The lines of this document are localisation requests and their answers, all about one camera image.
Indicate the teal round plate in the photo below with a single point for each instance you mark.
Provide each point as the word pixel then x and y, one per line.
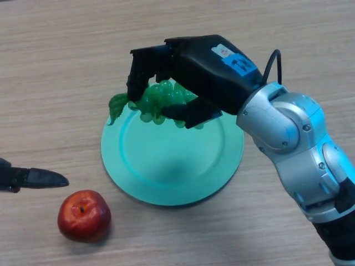
pixel 172 160

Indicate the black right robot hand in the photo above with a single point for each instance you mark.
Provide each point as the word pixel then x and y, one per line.
pixel 210 74

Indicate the red apple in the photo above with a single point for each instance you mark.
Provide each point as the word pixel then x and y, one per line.
pixel 83 219

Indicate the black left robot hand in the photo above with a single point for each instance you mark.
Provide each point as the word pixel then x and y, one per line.
pixel 27 178

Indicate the green grapes bunch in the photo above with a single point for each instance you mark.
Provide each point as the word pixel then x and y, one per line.
pixel 163 94

